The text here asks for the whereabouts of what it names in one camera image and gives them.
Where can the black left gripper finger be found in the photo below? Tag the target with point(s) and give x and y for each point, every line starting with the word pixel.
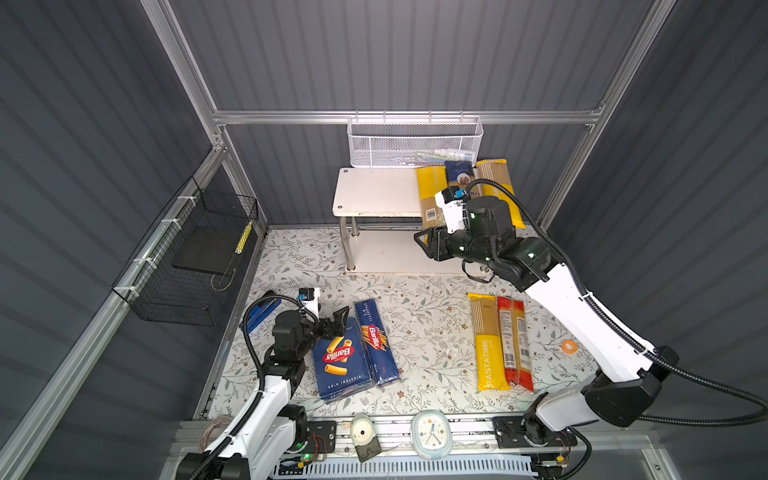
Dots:
pixel 339 319
pixel 329 329

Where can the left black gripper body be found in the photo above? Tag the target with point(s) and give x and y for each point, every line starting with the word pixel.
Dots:
pixel 310 334

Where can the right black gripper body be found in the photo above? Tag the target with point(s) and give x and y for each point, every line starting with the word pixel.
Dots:
pixel 456 245

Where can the blue Barilla spaghetti box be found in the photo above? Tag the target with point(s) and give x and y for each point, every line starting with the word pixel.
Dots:
pixel 378 350

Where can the yellow Pastatime spaghetti bag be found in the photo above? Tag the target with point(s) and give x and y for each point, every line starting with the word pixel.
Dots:
pixel 497 170

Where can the blue Ankara spaghetti bag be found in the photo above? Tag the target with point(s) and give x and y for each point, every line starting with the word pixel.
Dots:
pixel 459 173

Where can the yellow clear spaghetti bag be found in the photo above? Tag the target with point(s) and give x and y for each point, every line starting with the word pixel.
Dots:
pixel 431 181

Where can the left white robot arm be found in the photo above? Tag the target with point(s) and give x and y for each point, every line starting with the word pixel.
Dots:
pixel 269 425

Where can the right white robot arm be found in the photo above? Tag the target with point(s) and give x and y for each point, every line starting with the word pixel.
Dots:
pixel 626 383

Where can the white two-tier shelf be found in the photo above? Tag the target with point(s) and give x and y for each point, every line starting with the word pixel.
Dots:
pixel 379 193

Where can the blue stapler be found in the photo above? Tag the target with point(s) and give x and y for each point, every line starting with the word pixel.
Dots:
pixel 260 313

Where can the blue Barilla rigatoni box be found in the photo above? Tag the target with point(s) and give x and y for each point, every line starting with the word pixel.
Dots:
pixel 341 364

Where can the yellow green marker pen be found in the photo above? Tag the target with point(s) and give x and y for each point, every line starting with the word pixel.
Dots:
pixel 242 242

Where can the tape roll dispenser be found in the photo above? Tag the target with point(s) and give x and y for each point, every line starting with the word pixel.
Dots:
pixel 364 438

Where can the red spaghetti bag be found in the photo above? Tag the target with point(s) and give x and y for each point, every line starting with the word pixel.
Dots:
pixel 515 344

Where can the white analog clock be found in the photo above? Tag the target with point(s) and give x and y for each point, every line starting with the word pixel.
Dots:
pixel 431 435

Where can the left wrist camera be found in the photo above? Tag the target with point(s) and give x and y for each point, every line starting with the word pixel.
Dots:
pixel 309 298

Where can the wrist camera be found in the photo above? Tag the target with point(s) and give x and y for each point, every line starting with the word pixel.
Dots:
pixel 309 298
pixel 451 201

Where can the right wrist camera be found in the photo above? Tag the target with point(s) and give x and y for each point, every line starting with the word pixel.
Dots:
pixel 451 201

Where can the black wire mesh basket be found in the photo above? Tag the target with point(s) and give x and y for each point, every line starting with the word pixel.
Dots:
pixel 187 272

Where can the white wire mesh basket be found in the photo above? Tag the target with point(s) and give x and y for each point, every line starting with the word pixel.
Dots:
pixel 413 142

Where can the aluminium mounting rail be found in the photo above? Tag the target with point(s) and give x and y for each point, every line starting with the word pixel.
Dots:
pixel 494 444

